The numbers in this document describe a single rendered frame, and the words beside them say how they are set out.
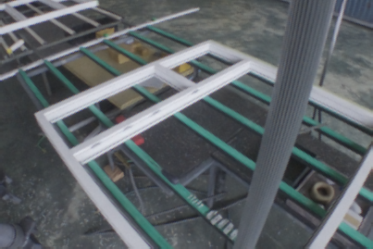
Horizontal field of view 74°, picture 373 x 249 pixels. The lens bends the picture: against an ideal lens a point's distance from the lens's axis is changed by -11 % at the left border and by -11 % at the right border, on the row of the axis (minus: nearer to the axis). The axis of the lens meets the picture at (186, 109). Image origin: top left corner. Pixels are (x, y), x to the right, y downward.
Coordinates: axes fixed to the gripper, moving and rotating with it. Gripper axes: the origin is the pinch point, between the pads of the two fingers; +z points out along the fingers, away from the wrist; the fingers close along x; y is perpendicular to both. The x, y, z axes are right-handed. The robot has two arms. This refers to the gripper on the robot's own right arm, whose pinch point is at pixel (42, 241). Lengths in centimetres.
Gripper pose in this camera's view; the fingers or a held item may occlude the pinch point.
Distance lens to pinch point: 133.9
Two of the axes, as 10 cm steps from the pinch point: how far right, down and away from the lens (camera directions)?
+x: 8.1, 4.4, -3.9
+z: 1.5, 4.9, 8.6
